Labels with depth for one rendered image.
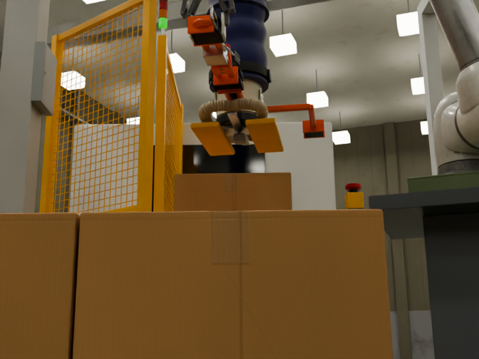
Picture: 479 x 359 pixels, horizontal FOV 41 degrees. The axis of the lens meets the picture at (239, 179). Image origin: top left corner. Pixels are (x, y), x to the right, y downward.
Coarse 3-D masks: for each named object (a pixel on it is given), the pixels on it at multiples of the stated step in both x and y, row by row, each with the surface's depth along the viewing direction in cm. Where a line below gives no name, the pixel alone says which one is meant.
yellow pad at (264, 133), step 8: (248, 120) 214; (256, 120) 214; (264, 120) 213; (272, 120) 213; (248, 128) 218; (256, 128) 218; (264, 128) 218; (272, 128) 218; (256, 136) 226; (264, 136) 226; (272, 136) 226; (256, 144) 235; (264, 144) 235; (272, 144) 235; (280, 144) 236; (264, 152) 246
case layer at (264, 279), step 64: (0, 256) 81; (64, 256) 81; (128, 256) 81; (192, 256) 81; (256, 256) 81; (320, 256) 81; (384, 256) 81; (0, 320) 79; (64, 320) 79; (128, 320) 79; (192, 320) 79; (256, 320) 79; (320, 320) 79; (384, 320) 79
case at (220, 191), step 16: (176, 176) 218; (192, 176) 218; (208, 176) 218; (224, 176) 218; (240, 176) 217; (256, 176) 217; (272, 176) 217; (288, 176) 217; (176, 192) 216; (192, 192) 216; (208, 192) 216; (224, 192) 216; (240, 192) 216; (256, 192) 216; (272, 192) 216; (288, 192) 216; (176, 208) 215; (192, 208) 215; (208, 208) 215; (224, 208) 215; (240, 208) 215; (256, 208) 214; (272, 208) 214; (288, 208) 214
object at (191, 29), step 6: (192, 18) 174; (198, 18) 173; (192, 30) 173; (198, 30) 172; (204, 30) 172; (210, 30) 172; (192, 36) 175; (198, 36) 175; (204, 36) 175; (210, 36) 175; (216, 36) 175; (198, 42) 178; (204, 42) 178; (210, 42) 178; (216, 42) 178
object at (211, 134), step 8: (192, 128) 217; (200, 128) 217; (208, 128) 217; (216, 128) 217; (200, 136) 225; (208, 136) 225; (216, 136) 226; (224, 136) 226; (208, 144) 234; (216, 144) 234; (224, 144) 234; (208, 152) 245; (216, 152) 245; (224, 152) 245; (232, 152) 245
